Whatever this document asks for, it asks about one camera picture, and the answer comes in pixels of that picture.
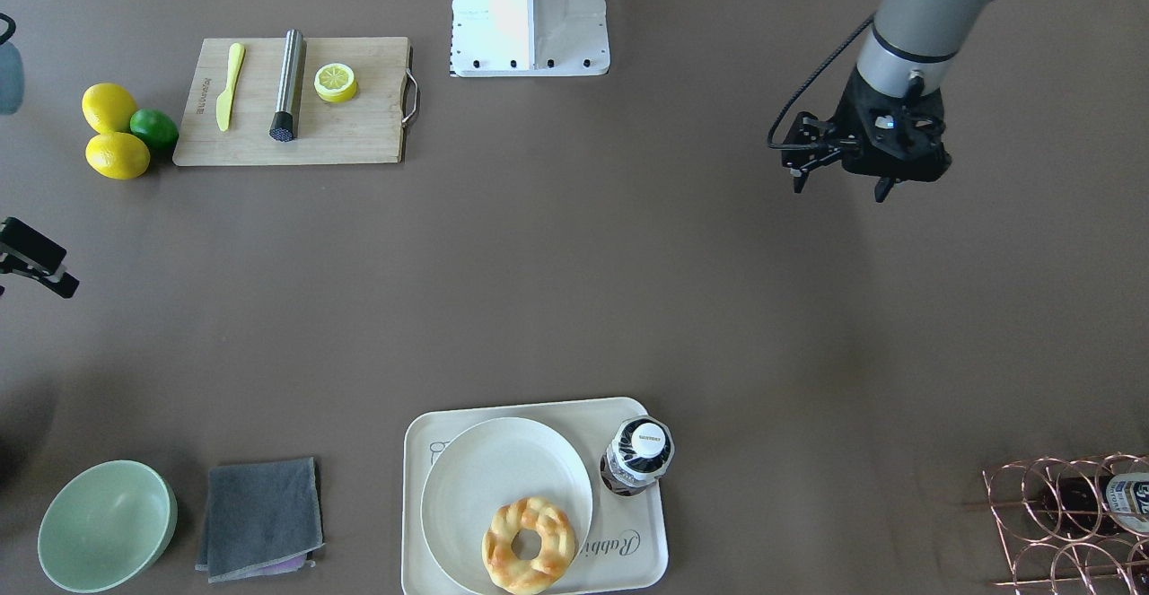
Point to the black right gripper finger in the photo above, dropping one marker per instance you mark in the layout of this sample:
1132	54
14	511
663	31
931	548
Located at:
26	252

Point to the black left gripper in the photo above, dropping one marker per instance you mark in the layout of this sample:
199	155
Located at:
854	112

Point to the white shallow bowl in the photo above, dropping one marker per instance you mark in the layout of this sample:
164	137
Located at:
490	465

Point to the twisted ring donut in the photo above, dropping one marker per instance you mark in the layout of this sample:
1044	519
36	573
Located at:
558	546

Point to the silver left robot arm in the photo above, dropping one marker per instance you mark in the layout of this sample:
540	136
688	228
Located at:
910	37

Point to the dark tea bottle on tray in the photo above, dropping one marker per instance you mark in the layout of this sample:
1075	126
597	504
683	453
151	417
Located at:
637	456

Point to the cream rabbit tray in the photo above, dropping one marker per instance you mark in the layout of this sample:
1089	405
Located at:
626	546

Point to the yellow lemon lower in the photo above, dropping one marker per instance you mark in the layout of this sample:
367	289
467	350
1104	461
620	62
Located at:
118	155

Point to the yellow lemon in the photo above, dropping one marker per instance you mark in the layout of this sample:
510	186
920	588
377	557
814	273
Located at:
118	155
108	108

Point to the yellow lemon upper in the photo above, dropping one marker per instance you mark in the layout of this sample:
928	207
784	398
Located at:
108	108

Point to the green lime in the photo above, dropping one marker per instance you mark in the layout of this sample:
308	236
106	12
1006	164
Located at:
156	129

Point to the yellow plastic knife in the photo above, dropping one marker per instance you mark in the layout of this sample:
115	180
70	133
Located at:
224	102

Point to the mint green bowl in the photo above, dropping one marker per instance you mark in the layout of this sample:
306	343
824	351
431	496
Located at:
105	526

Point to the halved lemon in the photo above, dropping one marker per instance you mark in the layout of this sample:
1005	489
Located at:
335	82

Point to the grey folded cloth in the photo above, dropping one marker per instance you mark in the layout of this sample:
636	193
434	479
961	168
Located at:
261	519

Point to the wooden cutting board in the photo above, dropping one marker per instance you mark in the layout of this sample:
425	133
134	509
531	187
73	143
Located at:
369	129

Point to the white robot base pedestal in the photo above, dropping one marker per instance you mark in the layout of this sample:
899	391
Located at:
529	38

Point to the bottle in wire rack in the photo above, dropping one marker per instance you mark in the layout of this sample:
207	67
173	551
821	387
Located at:
1107	506

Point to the copper wire bottle rack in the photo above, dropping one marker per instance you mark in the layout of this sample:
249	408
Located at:
1041	557

